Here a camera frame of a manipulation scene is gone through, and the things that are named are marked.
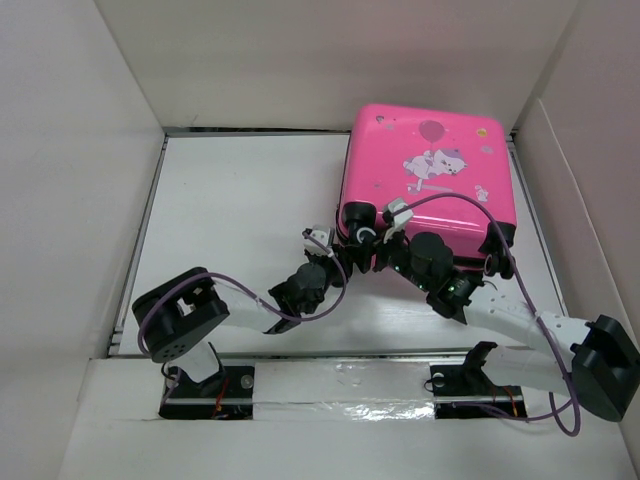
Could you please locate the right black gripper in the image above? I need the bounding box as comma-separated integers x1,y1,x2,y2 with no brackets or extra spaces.
343,223,432,293

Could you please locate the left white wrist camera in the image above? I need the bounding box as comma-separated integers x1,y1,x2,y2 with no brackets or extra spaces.
302,225,335,257

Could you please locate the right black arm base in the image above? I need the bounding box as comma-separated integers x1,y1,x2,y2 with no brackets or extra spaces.
423,364,528,420

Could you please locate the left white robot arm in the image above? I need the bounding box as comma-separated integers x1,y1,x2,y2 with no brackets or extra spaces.
131,253,352,397

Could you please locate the aluminium rail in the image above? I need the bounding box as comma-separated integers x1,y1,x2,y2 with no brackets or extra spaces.
99,132,581,407

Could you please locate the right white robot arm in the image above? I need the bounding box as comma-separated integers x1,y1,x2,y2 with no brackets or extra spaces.
374,233,639,422

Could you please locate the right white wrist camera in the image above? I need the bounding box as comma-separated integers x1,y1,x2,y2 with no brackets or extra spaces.
382,197,413,243

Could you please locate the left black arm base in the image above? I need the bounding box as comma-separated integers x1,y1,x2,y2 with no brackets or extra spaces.
158,365,255,421

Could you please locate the pink kids suitcase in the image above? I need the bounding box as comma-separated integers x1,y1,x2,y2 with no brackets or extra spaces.
336,104,517,279

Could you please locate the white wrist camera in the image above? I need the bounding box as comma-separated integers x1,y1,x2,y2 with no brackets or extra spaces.
382,197,413,243
302,225,335,257

